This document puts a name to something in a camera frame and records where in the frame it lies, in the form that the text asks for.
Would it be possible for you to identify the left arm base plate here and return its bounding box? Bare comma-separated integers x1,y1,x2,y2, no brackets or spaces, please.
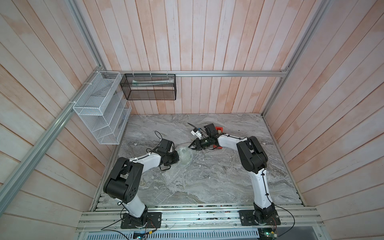
121,212,162,229

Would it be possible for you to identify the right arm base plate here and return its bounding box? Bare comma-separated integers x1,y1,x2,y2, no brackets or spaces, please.
239,210,281,226

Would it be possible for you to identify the red tape dispenser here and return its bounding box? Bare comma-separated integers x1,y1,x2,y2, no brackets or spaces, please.
214,127,224,150

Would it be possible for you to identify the clear bubble wrap sheet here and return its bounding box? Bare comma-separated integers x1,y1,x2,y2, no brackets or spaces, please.
164,145,199,172

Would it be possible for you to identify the white wire mesh shelf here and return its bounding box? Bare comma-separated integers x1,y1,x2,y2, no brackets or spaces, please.
73,71,132,145

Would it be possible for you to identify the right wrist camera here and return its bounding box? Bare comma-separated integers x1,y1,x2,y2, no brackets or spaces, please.
191,128,204,140

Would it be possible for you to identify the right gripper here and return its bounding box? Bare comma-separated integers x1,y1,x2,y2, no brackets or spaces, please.
186,137,212,151

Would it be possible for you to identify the black wire mesh basket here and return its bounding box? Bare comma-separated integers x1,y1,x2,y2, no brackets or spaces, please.
120,73,177,101

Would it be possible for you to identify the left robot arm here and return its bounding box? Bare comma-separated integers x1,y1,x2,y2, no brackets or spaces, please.
103,139,179,219

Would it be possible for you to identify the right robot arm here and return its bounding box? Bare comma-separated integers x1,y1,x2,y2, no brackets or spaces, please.
189,124,277,225

